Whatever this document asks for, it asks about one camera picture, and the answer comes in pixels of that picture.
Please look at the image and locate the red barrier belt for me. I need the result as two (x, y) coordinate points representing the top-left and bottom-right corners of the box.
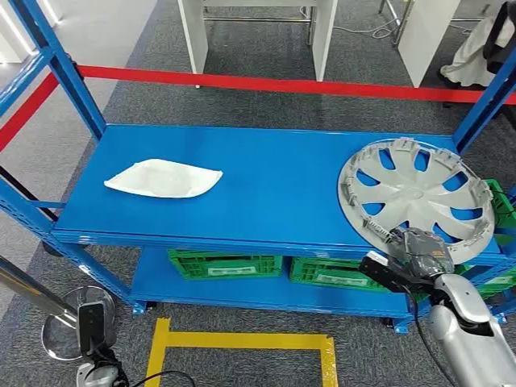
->
(76, 64), (516, 106)

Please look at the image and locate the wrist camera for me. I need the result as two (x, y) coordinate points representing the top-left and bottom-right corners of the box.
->
(76, 302), (108, 358)
(358, 251), (435, 295)

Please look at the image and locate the yellow floor tape square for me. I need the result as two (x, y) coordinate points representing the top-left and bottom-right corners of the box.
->
(144, 318), (339, 387)

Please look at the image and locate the chrome stanchion pole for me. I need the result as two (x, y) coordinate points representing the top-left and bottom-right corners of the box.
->
(0, 255), (77, 322)

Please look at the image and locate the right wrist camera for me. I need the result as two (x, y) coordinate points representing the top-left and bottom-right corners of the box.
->
(358, 251), (435, 295)

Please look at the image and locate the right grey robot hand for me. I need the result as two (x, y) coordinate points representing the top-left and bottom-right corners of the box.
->
(385, 226), (456, 280)

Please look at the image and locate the green plastic crate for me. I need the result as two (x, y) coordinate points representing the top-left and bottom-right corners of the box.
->
(168, 248), (284, 281)
(289, 256), (390, 293)
(486, 178), (516, 236)
(457, 264), (516, 302)

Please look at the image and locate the white desk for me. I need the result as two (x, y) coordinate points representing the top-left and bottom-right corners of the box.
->
(379, 0), (462, 88)
(177, 0), (338, 82)

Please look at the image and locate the person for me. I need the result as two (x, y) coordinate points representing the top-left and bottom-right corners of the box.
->
(439, 0), (516, 89)

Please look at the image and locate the white plastic panel part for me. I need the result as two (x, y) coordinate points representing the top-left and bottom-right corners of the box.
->
(103, 158), (224, 200)

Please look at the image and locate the chrome stanchion base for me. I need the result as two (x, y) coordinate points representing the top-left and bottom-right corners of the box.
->
(41, 285), (118, 363)

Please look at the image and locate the blue metal shelf rack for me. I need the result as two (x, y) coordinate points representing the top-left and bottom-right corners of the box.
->
(0, 0), (516, 335)

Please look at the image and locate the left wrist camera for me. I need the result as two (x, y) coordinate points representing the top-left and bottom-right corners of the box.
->
(76, 302), (108, 358)

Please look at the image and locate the grey wheel hubcap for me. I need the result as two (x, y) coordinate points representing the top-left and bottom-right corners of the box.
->
(338, 137), (496, 265)

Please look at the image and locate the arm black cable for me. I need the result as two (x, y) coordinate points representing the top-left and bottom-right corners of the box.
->
(403, 285), (456, 387)
(128, 369), (197, 387)

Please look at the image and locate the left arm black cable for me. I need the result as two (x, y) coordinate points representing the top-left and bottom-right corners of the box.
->
(128, 369), (197, 387)

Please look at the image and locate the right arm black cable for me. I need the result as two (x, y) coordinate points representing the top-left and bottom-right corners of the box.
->
(403, 285), (456, 387)

